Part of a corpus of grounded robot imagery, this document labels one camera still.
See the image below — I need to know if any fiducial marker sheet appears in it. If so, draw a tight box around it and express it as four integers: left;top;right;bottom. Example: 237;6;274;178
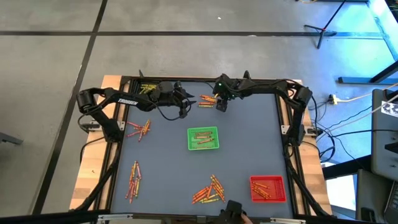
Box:
381;100;398;118

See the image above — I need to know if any wooden table board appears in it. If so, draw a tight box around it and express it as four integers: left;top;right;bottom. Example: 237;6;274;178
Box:
68;74;333;216

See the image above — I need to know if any black plastic crate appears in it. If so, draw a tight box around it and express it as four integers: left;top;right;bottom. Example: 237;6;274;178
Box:
136;80;160;96

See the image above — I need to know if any grey equipment cabinet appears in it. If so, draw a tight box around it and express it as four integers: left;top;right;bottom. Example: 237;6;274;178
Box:
371;88;398;182

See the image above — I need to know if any silver metal bracket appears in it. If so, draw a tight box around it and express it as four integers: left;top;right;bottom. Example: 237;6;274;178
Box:
269;217;307;224
96;213;134;224

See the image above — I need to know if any green plastic basket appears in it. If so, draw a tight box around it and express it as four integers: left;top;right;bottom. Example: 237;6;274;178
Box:
187;126;220;151

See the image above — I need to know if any black diagonal strut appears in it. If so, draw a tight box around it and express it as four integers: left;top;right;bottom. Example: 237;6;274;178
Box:
284;152;332;217
73;146;122;212

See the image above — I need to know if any black tripod stand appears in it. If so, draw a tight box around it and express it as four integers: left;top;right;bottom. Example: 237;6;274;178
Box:
303;0;348;50

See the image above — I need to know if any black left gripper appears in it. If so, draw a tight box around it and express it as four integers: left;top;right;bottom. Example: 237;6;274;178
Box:
172;81;198;110

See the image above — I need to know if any grey chair leg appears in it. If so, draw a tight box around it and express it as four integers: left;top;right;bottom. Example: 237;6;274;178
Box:
0;132;24;146

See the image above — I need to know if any red plastic basket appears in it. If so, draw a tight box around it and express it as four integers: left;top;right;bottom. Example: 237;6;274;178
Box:
249;175;287;203

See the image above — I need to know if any black desk frame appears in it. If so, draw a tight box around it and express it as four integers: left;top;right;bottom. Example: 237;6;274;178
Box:
338;0;398;85

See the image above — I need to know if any yellow white extension cable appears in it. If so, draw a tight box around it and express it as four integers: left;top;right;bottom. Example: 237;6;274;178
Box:
338;82;398;103

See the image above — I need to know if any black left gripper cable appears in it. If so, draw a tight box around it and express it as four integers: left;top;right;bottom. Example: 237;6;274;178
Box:
149;99;187;121

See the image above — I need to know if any grey computer case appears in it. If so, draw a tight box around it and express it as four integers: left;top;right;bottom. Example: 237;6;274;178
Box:
355;169;391;223

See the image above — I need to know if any black desk bar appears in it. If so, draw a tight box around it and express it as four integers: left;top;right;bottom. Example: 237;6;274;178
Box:
322;154;374;180

